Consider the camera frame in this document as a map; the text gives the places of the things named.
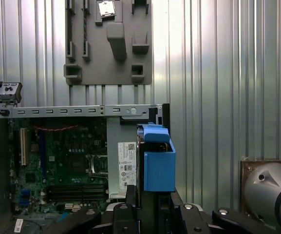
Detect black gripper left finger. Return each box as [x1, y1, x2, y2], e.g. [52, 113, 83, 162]
[41, 184, 141, 234]

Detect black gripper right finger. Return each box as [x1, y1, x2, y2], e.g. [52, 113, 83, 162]
[170, 187, 281, 234]

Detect hard disk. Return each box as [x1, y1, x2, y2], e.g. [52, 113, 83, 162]
[135, 122, 178, 234]

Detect metal socket cover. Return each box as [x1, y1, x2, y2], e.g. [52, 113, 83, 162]
[85, 153, 109, 182]

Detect black RAM slot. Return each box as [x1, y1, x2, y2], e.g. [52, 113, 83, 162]
[47, 189, 106, 194]
[47, 185, 106, 190]
[47, 193, 106, 198]
[47, 197, 106, 202]

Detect silver power supply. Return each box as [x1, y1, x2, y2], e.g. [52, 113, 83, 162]
[106, 117, 165, 199]

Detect green motherboard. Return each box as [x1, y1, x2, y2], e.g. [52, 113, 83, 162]
[7, 118, 109, 220]

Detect white expansion slot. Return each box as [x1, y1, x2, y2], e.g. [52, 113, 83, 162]
[19, 128, 28, 166]

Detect black PC case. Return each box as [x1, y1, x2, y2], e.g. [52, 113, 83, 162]
[0, 80, 170, 234]

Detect grey parts rack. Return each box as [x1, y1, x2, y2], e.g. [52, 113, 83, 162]
[63, 0, 153, 86]

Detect RAM stick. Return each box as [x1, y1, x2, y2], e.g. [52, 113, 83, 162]
[82, 0, 88, 56]

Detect silver CPU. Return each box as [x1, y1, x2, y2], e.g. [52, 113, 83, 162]
[96, 0, 118, 19]

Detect brown square base plate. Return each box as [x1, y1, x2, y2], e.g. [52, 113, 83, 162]
[239, 157, 281, 220]

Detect red black twisted wire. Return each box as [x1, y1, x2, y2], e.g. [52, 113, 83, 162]
[32, 124, 79, 132]

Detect silver hinged slot bracket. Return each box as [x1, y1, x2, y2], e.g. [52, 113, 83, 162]
[0, 81, 23, 108]

